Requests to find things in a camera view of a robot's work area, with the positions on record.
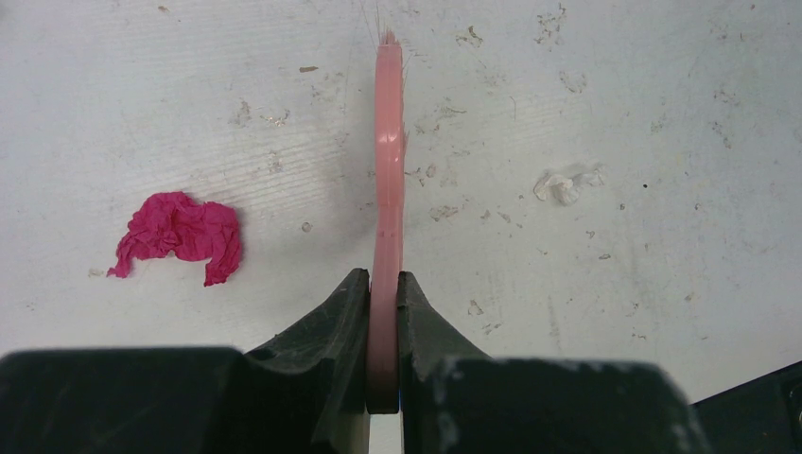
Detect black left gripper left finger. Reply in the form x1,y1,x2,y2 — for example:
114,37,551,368
1,269,370,453

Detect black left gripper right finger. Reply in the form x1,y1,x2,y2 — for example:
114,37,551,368
397,272,711,453

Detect white paper scrap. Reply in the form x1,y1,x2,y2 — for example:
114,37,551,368
532,164,603,207

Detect magenta crumpled paper scrap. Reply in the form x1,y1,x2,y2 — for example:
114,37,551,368
107,192,242,287

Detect pink hand brush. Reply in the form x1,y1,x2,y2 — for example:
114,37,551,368
365,29,407,414

